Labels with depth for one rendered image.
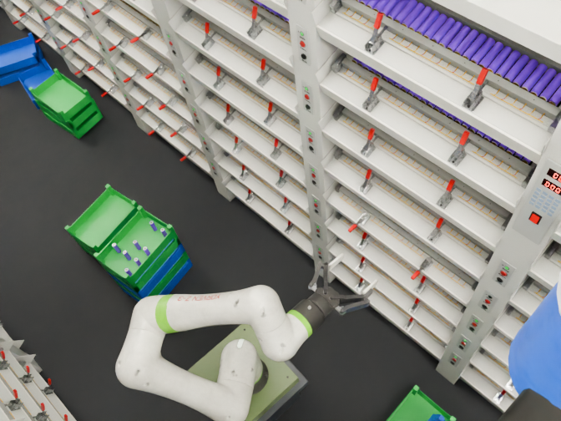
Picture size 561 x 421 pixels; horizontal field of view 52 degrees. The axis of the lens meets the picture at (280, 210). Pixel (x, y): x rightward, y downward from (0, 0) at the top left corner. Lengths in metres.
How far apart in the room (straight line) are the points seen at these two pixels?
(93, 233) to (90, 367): 0.64
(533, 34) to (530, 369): 0.83
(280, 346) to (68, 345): 1.53
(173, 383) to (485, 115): 1.19
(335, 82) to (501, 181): 0.51
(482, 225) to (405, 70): 0.49
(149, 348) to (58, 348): 1.20
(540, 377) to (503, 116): 1.01
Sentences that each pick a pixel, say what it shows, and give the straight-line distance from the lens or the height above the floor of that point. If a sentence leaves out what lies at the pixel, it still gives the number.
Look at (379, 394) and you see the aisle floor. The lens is 2.58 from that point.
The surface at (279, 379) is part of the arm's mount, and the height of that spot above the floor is 0.33.
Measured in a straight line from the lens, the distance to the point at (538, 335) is 0.29.
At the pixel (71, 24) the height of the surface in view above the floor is 0.56.
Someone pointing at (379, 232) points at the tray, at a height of 0.76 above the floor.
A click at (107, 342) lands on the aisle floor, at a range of 2.85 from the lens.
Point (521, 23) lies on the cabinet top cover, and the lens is 1.09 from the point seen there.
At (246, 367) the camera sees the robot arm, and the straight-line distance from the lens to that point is 2.04.
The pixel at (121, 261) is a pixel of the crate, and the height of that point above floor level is 0.32.
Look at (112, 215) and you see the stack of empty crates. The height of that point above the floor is 0.16.
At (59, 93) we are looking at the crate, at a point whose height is 0.16.
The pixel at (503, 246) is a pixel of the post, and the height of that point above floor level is 1.18.
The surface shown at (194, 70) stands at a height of 0.96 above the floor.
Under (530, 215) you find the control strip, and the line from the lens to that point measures 1.39.
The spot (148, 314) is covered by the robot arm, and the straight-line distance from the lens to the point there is 1.80.
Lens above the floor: 2.51
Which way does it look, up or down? 59 degrees down
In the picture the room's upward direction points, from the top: 11 degrees counter-clockwise
